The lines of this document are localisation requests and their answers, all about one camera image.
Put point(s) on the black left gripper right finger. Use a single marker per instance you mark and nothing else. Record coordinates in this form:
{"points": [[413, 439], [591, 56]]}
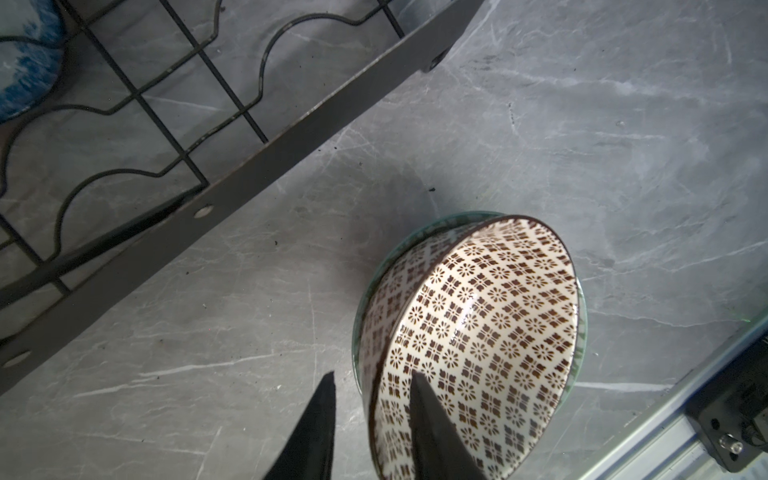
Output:
{"points": [[437, 449]]}

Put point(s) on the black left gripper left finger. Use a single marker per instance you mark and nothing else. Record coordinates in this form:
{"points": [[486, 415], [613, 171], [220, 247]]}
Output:
{"points": [[309, 451]]}

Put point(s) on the brown patterned bowl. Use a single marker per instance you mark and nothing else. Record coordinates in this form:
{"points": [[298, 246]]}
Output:
{"points": [[489, 308]]}

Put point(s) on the blue floral bowl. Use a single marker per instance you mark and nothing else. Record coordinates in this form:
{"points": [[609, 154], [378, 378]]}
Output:
{"points": [[32, 53]]}

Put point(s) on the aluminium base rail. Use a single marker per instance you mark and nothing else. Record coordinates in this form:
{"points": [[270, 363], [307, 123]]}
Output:
{"points": [[711, 425]]}

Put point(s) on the black wire dish rack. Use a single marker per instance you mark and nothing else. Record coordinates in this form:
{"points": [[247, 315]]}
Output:
{"points": [[174, 227]]}

